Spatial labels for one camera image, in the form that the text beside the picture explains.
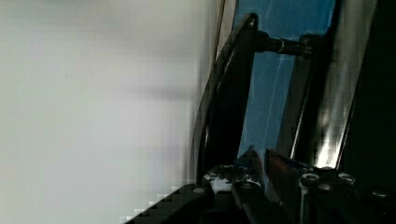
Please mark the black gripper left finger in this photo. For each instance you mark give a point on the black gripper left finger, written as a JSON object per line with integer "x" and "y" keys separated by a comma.
{"x": 245, "y": 170}

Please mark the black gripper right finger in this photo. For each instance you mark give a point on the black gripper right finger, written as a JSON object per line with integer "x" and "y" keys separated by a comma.
{"x": 284, "y": 174}

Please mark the black toaster oven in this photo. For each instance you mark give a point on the black toaster oven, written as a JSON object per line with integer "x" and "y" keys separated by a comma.
{"x": 348, "y": 120}

